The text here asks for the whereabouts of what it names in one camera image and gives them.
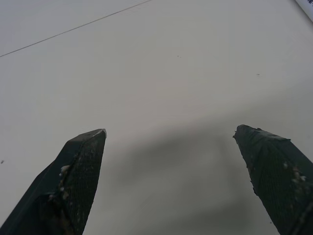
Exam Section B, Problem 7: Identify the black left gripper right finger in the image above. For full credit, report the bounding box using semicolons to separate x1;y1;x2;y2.
233;124;313;235

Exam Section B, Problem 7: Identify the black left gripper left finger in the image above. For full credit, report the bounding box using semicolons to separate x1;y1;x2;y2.
0;128;108;235

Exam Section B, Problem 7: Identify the white printed object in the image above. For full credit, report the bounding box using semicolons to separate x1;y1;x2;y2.
294;0;313;18

